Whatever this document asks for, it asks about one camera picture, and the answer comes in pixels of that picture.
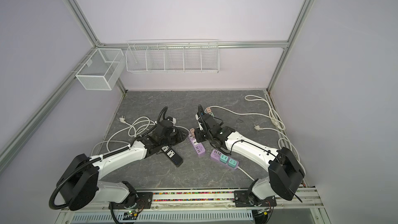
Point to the pink plug adapter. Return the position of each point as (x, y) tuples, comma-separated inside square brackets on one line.
[(192, 131)]

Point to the white wire shelf basket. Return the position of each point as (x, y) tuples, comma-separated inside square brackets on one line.
[(173, 56)]

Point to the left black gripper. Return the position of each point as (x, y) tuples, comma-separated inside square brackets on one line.
[(181, 137)]

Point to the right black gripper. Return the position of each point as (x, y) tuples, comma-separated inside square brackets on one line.
[(198, 133)]

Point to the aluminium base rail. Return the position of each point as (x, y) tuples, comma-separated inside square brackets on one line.
[(203, 206)]

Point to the white mesh box basket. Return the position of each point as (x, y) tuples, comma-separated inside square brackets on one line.
[(102, 69)]

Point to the black power strip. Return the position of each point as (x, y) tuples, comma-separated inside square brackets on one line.
[(173, 156)]

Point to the purple power strip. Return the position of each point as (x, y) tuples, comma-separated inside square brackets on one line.
[(215, 155), (198, 147)]

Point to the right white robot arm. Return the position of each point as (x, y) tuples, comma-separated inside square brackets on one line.
[(284, 172)]

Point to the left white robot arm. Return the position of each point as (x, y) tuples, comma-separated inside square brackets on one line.
[(81, 183)]

